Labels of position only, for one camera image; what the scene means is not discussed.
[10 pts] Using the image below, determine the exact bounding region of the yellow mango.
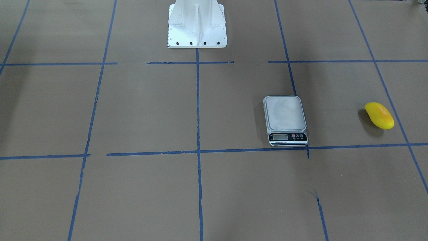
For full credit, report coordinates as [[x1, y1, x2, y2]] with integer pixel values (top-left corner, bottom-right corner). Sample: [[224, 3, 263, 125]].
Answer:
[[365, 102, 395, 130]]

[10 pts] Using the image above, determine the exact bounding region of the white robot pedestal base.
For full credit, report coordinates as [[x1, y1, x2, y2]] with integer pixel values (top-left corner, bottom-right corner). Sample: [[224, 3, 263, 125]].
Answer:
[[167, 0, 228, 49]]

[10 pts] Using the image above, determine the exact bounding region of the silver digital kitchen scale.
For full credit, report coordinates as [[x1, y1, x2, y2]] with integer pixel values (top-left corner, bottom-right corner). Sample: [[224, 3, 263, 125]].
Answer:
[[263, 95, 309, 147]]

